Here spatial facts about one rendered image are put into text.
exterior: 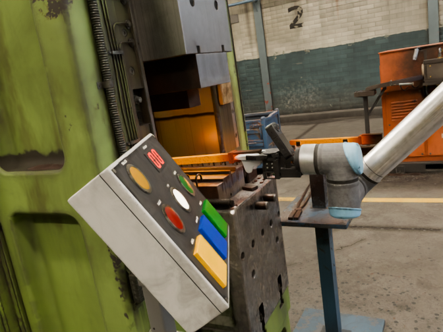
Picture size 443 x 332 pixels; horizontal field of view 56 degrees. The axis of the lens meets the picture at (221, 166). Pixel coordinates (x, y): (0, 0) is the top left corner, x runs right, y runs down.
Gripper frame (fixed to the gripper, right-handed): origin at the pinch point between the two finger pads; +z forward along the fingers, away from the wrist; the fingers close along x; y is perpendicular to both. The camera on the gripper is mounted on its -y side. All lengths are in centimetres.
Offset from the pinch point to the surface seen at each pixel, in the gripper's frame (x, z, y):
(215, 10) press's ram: 3.6, 3.5, -44.5
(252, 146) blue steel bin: 335, 138, 67
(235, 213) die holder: -14.9, -3.3, 13.9
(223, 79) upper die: 2.7, 3.2, -23.7
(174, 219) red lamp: -65, -17, -5
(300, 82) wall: 749, 188, 21
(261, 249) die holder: 0.3, -3.5, 32.5
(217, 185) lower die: -11.6, 2.9, 6.6
